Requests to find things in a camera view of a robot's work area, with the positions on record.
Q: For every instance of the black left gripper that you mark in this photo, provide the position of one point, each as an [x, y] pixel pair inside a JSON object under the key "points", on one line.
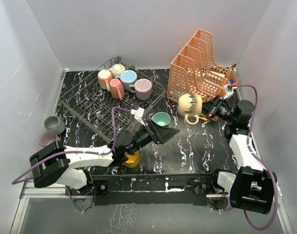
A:
{"points": [[164, 133]]}

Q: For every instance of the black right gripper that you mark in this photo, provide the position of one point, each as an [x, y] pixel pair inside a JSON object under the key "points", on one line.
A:
{"points": [[207, 107]]}

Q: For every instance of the tan brown mug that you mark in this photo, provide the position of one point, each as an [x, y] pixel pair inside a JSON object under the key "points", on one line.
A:
{"points": [[190, 107]]}

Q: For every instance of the lilac ceramic mug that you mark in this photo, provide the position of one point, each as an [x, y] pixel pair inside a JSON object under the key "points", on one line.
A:
{"points": [[142, 88]]}

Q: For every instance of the pink mug white inside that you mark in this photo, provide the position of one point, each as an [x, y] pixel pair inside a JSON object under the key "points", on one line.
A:
{"points": [[116, 89]]}

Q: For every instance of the light blue textured mug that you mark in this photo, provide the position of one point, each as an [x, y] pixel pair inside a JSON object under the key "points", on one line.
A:
{"points": [[128, 78]]}

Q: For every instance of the white speckled ceramic mug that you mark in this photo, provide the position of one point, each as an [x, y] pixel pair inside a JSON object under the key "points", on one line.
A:
{"points": [[117, 69]]}

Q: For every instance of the cream pink speckled mug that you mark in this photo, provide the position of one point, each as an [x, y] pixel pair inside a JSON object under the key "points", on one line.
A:
{"points": [[104, 78]]}

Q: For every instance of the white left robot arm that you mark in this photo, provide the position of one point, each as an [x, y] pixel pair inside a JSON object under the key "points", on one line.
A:
{"points": [[65, 165]]}

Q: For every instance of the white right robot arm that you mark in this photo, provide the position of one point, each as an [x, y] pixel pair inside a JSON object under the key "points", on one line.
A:
{"points": [[251, 188]]}

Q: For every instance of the teal green cup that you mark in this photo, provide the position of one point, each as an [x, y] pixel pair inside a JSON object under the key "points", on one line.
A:
{"points": [[162, 118]]}

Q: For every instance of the yellow mug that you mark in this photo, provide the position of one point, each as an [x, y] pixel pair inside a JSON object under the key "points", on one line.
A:
{"points": [[132, 160]]}

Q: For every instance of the peach plastic file organizer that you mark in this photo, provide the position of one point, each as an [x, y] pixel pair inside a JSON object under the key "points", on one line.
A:
{"points": [[194, 70]]}

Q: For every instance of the grey green mug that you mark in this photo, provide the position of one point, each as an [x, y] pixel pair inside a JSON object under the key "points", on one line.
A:
{"points": [[55, 124]]}

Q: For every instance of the mauve pink mug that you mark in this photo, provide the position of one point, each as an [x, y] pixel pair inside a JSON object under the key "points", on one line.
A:
{"points": [[47, 138]]}

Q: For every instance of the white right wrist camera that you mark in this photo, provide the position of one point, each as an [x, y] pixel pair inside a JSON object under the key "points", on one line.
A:
{"points": [[229, 90]]}

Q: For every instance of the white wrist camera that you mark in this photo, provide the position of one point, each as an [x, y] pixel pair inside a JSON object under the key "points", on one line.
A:
{"points": [[138, 114], [229, 90]]}

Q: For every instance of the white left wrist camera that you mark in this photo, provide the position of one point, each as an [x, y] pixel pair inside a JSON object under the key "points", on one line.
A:
{"points": [[138, 114]]}

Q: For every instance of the grey wire dish rack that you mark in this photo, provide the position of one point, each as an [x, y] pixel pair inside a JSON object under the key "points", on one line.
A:
{"points": [[86, 108]]}

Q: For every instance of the aluminium frame rail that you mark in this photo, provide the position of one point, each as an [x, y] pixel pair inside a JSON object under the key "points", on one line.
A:
{"points": [[58, 191]]}

